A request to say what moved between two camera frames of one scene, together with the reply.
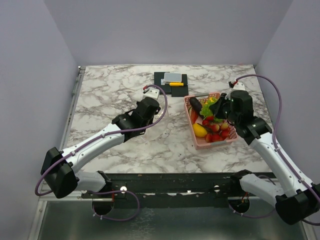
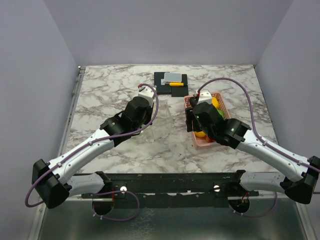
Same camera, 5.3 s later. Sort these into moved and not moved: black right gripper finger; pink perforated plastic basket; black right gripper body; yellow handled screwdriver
Moved: black right gripper finger; black right gripper body
Not moved: yellow handled screwdriver; pink perforated plastic basket
